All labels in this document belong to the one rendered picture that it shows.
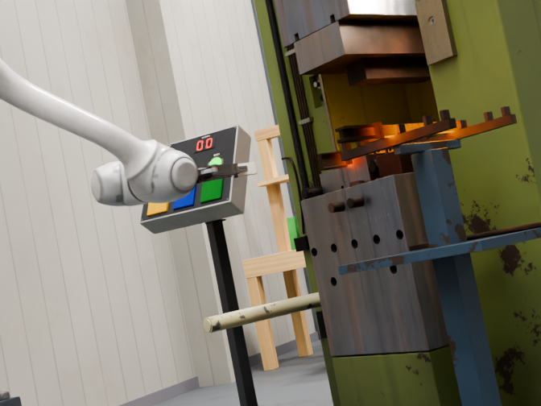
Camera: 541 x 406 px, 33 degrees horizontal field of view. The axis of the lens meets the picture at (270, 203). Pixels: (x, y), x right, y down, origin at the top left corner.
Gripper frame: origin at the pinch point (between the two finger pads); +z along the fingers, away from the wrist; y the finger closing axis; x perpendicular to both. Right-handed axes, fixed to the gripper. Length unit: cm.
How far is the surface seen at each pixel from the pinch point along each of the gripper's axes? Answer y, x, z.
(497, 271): 31, -37, 49
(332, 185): -8.1, -6.3, 34.8
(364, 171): 5.8, -4.9, 34.8
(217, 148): -47, 14, 26
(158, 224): -64, -6, 10
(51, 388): -322, -70, 71
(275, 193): -392, 30, 313
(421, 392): 17, -63, 29
